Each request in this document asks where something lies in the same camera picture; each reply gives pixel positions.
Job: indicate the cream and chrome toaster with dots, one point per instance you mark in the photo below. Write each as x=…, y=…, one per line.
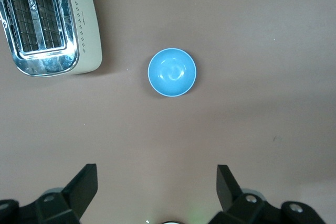
x=86, y=24

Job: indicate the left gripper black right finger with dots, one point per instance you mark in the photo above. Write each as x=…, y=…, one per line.
x=233, y=197

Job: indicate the blue bowl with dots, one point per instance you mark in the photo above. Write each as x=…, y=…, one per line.
x=172, y=73

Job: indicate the brown table mat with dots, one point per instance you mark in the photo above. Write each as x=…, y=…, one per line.
x=236, y=129

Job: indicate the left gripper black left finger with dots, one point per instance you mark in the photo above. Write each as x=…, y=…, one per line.
x=76, y=195

